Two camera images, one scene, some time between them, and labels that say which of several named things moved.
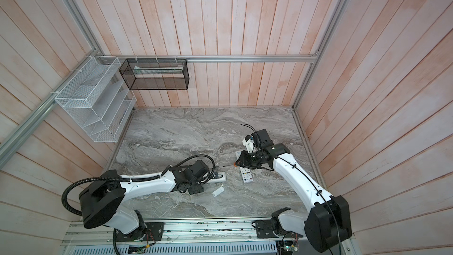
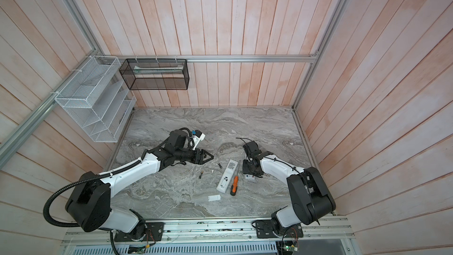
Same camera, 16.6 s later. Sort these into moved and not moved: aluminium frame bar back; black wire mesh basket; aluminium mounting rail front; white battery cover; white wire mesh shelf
Moved: white battery cover
Not moved: aluminium mounting rail front; white wire mesh shelf; black wire mesh basket; aluminium frame bar back
